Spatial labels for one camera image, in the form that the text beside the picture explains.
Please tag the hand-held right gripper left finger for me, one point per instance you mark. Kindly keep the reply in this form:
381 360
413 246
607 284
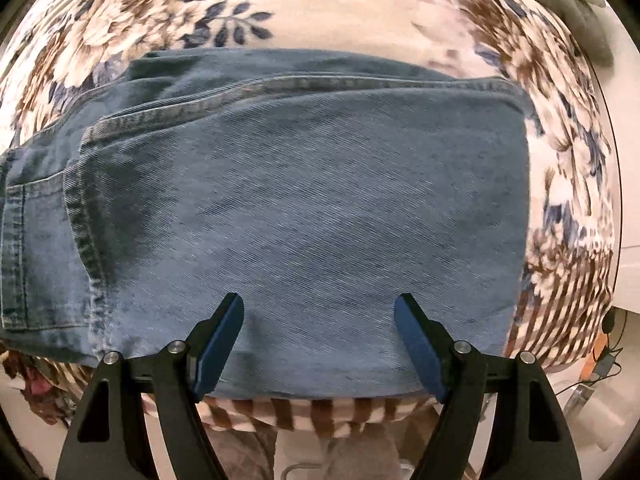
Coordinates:
217 350

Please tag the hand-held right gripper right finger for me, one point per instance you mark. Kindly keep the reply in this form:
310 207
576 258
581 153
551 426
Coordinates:
422 347

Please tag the person's pink plush robe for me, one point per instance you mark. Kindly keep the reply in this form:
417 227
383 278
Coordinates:
360 455

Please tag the blue denim pants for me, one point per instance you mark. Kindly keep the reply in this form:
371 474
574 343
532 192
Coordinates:
300 210

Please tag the floral quilt with checked border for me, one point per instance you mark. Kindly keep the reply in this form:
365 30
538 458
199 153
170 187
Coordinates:
350 5

